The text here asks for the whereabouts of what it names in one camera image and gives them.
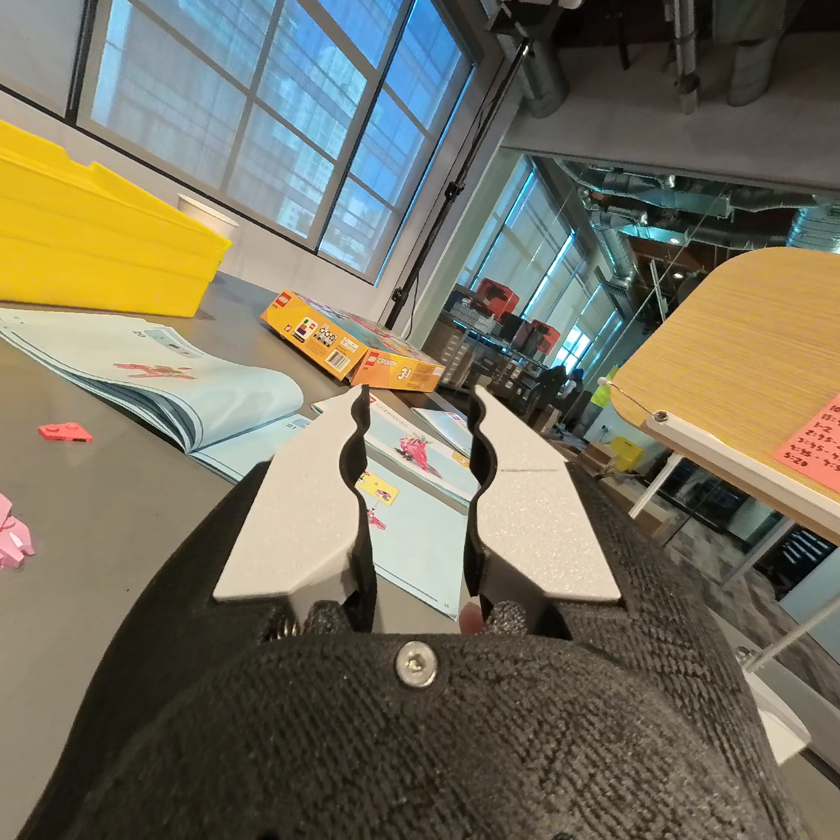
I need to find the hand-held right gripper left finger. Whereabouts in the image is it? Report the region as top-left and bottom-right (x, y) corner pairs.
(213, 384), (378, 635)

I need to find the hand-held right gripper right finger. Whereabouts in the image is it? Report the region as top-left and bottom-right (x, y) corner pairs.
(463, 384), (623, 609)

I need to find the pink toy brick model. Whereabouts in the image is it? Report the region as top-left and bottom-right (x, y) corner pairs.
(0, 492), (37, 571)

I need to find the yellow plastic bin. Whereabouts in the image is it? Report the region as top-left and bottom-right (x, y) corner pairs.
(0, 120), (234, 317)

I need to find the grey desk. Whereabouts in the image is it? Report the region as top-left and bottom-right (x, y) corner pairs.
(0, 269), (840, 840)

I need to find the thin light blue instruction booklet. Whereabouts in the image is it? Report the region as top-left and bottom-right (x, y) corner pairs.
(311, 390), (473, 509)
(411, 407), (475, 457)

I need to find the thick light blue instruction booklet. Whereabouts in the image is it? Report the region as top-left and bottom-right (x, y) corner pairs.
(0, 307), (463, 621)

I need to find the grey drawer cabinet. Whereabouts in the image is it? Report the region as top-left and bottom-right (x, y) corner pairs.
(423, 308), (546, 395)

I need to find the orange toy box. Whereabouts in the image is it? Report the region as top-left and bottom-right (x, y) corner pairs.
(260, 289), (447, 393)

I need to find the wooden board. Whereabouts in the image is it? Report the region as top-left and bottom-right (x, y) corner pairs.
(609, 246), (840, 546)

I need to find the tall bright window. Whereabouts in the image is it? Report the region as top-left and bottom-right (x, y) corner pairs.
(453, 154), (624, 375)

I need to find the pink sticky note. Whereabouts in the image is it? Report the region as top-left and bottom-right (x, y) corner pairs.
(773, 392), (840, 496)

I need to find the white paper cup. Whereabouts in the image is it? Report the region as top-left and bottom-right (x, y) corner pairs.
(176, 193), (240, 244)

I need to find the black tripod stand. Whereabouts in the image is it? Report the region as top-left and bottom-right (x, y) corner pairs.
(384, 36), (534, 332)

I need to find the large dark-framed window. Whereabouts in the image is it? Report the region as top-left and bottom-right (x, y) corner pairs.
(66, 0), (476, 286)

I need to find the silver ventilation duct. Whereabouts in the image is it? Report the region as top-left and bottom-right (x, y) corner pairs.
(518, 36), (568, 119)
(561, 157), (840, 290)

